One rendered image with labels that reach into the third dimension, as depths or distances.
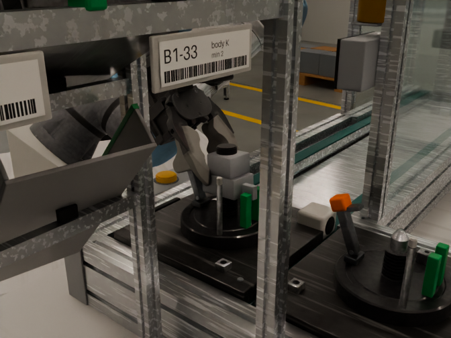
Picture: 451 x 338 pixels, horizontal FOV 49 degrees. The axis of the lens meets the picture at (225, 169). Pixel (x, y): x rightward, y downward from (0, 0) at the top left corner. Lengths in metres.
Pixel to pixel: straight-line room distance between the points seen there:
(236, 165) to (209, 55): 0.40
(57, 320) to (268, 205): 0.45
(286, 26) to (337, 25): 9.91
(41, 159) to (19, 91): 0.82
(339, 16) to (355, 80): 9.52
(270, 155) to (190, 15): 0.15
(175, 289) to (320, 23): 9.98
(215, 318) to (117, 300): 0.19
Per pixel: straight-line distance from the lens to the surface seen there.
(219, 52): 0.30
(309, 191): 1.01
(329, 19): 10.36
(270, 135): 0.39
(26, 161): 1.04
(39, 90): 0.23
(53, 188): 0.43
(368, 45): 0.72
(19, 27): 0.22
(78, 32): 0.24
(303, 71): 6.43
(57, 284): 0.86
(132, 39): 0.38
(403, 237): 0.60
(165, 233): 0.74
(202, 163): 0.70
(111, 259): 0.71
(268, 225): 0.42
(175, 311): 0.65
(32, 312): 0.81
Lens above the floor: 1.33
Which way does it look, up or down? 22 degrees down
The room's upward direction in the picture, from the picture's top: straight up
